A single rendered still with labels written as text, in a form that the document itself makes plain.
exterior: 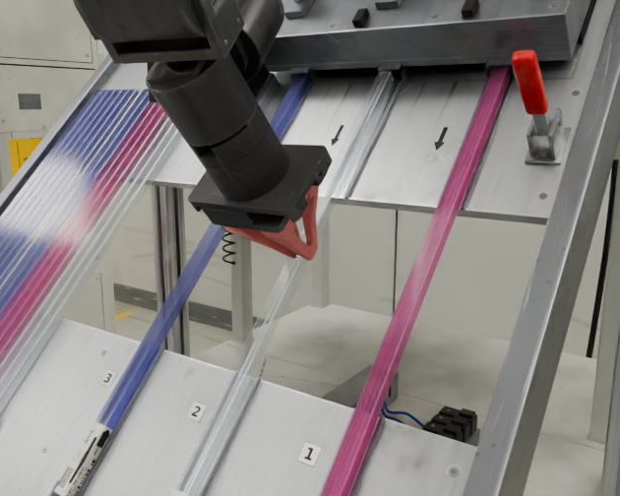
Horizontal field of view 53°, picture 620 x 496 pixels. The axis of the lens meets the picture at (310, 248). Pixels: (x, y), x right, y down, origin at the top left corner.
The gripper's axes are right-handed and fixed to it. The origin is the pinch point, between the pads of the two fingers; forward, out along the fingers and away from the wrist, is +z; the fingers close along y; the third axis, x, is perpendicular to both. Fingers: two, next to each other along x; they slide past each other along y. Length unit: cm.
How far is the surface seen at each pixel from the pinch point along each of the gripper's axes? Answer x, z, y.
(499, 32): -21.5, -4.9, -11.9
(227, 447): 17.2, 2.2, -1.1
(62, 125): -13.8, -1.0, 46.7
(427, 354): -22, 63, 13
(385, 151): -12.1, 0.3, -3.0
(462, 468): 13.4, 2.0, -18.2
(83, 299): -20, 74, 124
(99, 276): -29, 74, 124
